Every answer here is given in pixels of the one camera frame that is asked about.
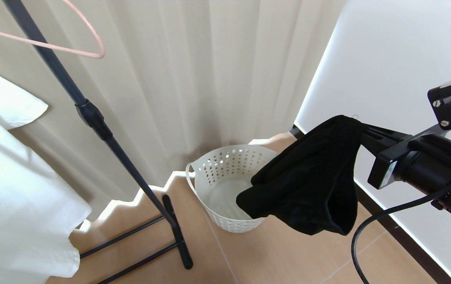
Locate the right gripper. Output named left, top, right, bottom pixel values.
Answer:
left=367, top=125, right=451, bottom=229

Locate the black garment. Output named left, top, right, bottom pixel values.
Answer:
left=236, top=115, right=366, bottom=236

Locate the white printed shirt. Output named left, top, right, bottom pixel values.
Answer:
left=0, top=59, right=92, bottom=284

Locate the white laundry basket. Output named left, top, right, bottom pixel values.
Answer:
left=185, top=144, right=279, bottom=234

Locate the black clothes rack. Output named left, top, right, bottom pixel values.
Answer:
left=2, top=0, right=193, bottom=284

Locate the pink clothes hanger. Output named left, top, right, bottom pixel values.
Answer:
left=0, top=0, right=106, bottom=59

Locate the beige curtain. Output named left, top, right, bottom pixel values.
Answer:
left=0, top=0, right=346, bottom=221

